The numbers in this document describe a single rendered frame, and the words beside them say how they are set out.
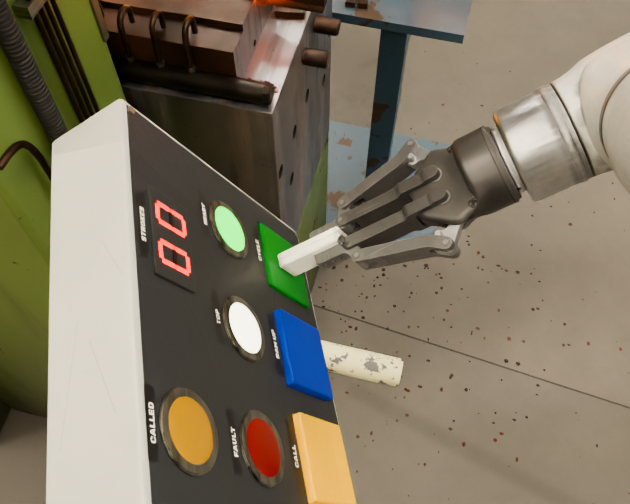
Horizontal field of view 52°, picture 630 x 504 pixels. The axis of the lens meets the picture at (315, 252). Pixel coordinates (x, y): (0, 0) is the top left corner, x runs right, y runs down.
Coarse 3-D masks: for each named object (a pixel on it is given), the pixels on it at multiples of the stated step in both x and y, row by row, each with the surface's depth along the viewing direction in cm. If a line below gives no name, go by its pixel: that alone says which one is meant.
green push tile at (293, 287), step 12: (264, 228) 66; (264, 240) 65; (276, 240) 67; (264, 252) 64; (276, 252) 66; (276, 264) 65; (276, 276) 63; (288, 276) 66; (300, 276) 69; (276, 288) 63; (288, 288) 65; (300, 288) 67; (300, 300) 66
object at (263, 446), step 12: (252, 420) 49; (252, 432) 48; (264, 432) 50; (252, 444) 48; (264, 444) 49; (276, 444) 51; (252, 456) 47; (264, 456) 48; (276, 456) 50; (264, 468) 48; (276, 468) 49
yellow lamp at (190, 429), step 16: (176, 400) 42; (192, 400) 44; (176, 416) 41; (192, 416) 43; (176, 432) 41; (192, 432) 42; (208, 432) 44; (176, 448) 40; (192, 448) 41; (208, 448) 43
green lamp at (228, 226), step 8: (224, 208) 60; (216, 216) 58; (224, 216) 59; (232, 216) 60; (224, 224) 58; (232, 224) 60; (224, 232) 58; (232, 232) 59; (240, 232) 60; (232, 240) 58; (240, 240) 60; (232, 248) 58; (240, 248) 59
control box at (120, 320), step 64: (128, 128) 51; (64, 192) 51; (128, 192) 48; (192, 192) 56; (64, 256) 48; (128, 256) 45; (192, 256) 52; (256, 256) 62; (64, 320) 46; (128, 320) 42; (192, 320) 48; (256, 320) 56; (64, 384) 43; (128, 384) 40; (192, 384) 45; (256, 384) 52; (64, 448) 41; (128, 448) 38
